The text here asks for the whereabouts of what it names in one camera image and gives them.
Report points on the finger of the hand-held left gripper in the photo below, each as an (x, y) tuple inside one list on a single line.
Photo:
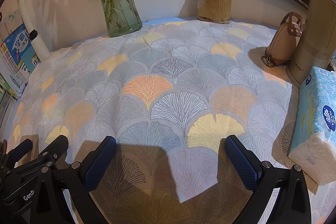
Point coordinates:
[(22, 148), (56, 144)]

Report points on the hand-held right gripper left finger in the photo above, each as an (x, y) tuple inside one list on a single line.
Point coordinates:
[(101, 163)]

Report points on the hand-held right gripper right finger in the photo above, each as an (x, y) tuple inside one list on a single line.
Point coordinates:
[(240, 163)]

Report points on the row of green books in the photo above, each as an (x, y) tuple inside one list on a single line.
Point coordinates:
[(5, 98)]

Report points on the light blue booklet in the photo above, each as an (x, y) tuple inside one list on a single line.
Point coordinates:
[(32, 61)]

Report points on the blue white tissue pack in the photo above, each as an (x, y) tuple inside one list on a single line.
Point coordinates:
[(315, 113)]

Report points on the fan pattern tablecloth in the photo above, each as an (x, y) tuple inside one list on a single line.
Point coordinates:
[(168, 98)]

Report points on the white lamp pole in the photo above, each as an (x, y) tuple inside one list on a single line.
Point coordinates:
[(39, 45)]

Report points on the blue cover workbook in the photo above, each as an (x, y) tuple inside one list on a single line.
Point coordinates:
[(15, 48)]

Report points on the white green book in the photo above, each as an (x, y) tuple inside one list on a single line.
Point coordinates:
[(8, 22)]

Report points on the brown leather pouch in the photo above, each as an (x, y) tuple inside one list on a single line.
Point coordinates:
[(283, 40)]

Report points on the beige thermos bottle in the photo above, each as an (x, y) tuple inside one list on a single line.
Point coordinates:
[(315, 37)]

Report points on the wooden pen holder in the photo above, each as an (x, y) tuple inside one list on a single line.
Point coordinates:
[(215, 3)]

